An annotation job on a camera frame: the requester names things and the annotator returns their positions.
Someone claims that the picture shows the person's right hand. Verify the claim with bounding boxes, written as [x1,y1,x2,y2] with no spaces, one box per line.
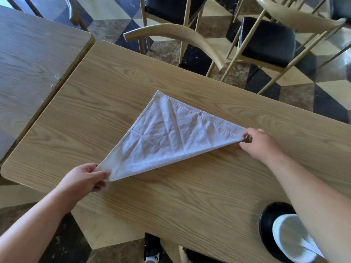
[239,128,286,165]

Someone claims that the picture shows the person's left hand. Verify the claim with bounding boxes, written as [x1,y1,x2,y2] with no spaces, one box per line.
[54,163,112,205]

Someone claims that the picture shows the white cloth napkin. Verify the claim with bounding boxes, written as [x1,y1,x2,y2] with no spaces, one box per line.
[94,90,248,182]

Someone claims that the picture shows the person's left forearm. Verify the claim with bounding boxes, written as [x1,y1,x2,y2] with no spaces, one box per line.
[0,187,78,263]

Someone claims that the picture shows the person's right forearm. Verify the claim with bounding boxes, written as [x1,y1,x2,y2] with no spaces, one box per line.
[267,154,351,263]

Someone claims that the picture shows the black round plate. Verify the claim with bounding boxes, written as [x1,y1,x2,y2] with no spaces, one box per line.
[258,202,298,263]

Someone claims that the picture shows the black and white shoe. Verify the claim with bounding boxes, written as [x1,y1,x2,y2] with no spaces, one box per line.
[144,233,161,263]

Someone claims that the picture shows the white bowl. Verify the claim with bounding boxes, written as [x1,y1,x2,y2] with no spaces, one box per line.
[272,214,327,263]

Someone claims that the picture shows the wooden chair black seat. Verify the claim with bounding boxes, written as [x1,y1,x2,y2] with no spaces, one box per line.
[220,0,347,95]

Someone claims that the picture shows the white spoon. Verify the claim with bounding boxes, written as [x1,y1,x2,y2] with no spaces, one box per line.
[300,238,326,258]

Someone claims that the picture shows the wooden chair curved backrest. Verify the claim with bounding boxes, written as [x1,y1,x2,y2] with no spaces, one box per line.
[123,0,228,79]

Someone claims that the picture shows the wooden chair dark legs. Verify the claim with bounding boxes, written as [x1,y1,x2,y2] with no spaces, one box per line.
[5,0,89,32]

